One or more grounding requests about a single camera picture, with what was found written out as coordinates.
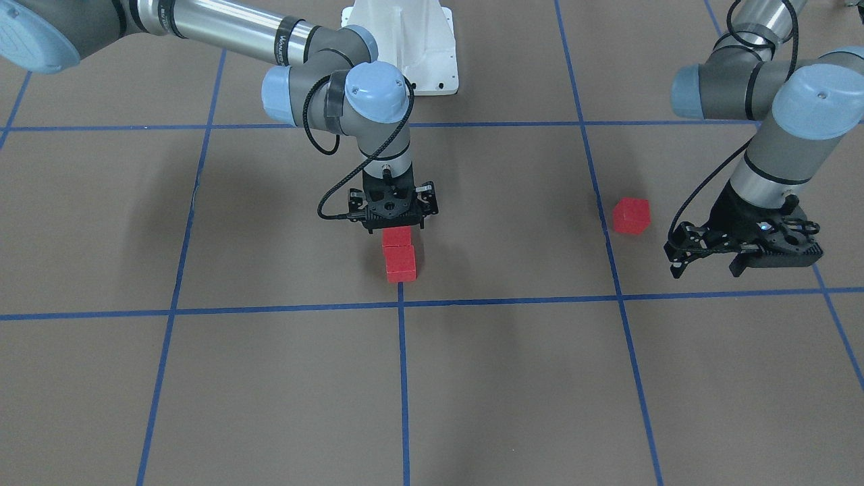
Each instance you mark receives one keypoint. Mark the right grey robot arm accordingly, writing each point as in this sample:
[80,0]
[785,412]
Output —
[330,83]

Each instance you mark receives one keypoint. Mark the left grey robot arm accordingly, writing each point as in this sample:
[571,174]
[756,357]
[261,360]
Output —
[804,108]

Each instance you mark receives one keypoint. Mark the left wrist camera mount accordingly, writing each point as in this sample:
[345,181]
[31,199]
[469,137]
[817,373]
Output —
[685,244]

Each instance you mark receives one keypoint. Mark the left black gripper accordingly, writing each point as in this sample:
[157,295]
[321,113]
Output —
[734,215]

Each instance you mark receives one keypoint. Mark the red block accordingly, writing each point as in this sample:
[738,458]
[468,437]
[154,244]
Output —
[631,216]
[396,236]

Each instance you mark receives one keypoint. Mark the white pedestal base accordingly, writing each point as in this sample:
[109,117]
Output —
[418,37]

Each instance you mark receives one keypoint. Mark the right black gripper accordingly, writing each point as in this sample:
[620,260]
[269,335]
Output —
[428,196]

